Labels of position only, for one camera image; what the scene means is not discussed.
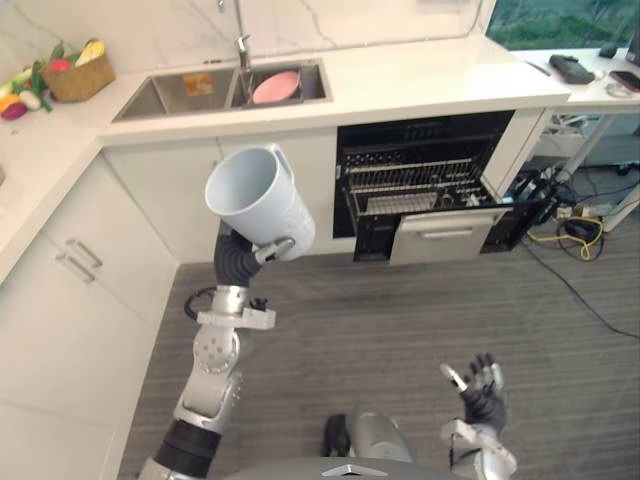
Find green white toy leek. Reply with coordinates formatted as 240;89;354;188
0;69;34;99

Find black dishwasher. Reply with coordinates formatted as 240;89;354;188
332;109;536;264

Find green toy leaves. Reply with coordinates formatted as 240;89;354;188
29;59;54;112

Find silver robot leg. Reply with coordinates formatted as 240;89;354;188
348;403;414;464

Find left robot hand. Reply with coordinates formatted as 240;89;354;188
213;230;297;289

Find orange sponge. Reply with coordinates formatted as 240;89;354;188
182;73;214;96

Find wire plate rack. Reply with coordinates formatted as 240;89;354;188
342;158;476;195

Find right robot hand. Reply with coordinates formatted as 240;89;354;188
439;352;507;431

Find wire pull-out rack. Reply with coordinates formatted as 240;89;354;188
349;192;514;217

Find white plastic cup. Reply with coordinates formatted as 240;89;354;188
204;143;317;262

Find silver cabinet handle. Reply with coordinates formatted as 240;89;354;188
64;238;104;269
54;252;96;285

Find steel dishwasher door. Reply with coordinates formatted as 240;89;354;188
388;205;512;266

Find white power strip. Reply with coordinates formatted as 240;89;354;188
557;202;609;221

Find chrome faucet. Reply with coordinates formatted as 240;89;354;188
230;0;254;71

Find black case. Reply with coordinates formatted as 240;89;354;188
548;53;596;85

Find pink plate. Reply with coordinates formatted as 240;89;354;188
251;70;304;105

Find black floor cable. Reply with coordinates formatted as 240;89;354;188
522;239;640;341

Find black power adapter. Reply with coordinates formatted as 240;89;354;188
564;219;595;239

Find woven basket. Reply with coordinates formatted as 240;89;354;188
42;52;117;103

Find yellow cable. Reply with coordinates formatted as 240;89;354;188
527;214;606;261

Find white kitchen cabinet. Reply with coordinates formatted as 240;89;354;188
0;134;336;480

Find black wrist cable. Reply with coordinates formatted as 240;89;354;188
185;288;216;319

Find black device with cables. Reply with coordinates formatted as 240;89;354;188
512;168;559;227

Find white desk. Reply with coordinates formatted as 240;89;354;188
509;47;640;221

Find window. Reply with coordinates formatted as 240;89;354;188
485;0;640;51

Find yellow toy corn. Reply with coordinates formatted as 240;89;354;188
73;39;107;67

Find steel double sink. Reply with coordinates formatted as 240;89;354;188
110;58;334;124

